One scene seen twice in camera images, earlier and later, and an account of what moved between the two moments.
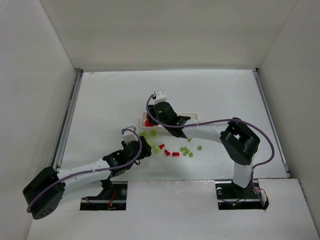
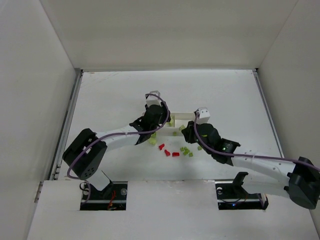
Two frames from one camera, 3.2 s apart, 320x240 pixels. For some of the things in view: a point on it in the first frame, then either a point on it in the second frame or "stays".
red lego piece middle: [167, 152] stays
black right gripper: [150, 115] → [191, 129]
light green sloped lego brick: [157, 149] → [152, 141]
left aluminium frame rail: [77, 77] stays
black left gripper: [145, 150] → [155, 110]
